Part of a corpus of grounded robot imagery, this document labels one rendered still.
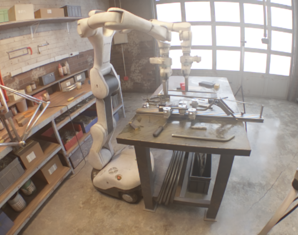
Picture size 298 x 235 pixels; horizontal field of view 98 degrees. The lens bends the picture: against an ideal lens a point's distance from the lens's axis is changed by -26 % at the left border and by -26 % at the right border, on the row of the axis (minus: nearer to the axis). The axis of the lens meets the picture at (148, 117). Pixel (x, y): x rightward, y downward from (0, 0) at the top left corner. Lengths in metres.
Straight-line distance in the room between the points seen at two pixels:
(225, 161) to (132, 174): 0.80
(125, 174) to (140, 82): 3.25
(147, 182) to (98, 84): 0.83
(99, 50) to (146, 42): 3.02
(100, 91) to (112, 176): 0.73
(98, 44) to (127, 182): 1.12
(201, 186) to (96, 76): 1.34
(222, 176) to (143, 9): 3.83
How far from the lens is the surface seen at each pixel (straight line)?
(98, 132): 1.52
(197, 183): 1.72
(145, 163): 1.23
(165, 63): 1.04
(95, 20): 0.92
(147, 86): 4.45
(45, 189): 2.09
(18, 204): 1.98
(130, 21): 0.86
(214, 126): 1.12
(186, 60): 1.11
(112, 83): 1.36
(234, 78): 4.28
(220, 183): 1.26
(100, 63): 1.31
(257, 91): 4.48
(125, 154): 1.85
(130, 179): 1.53
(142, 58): 4.33
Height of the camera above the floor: 1.43
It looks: 27 degrees down
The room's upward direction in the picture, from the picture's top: 6 degrees counter-clockwise
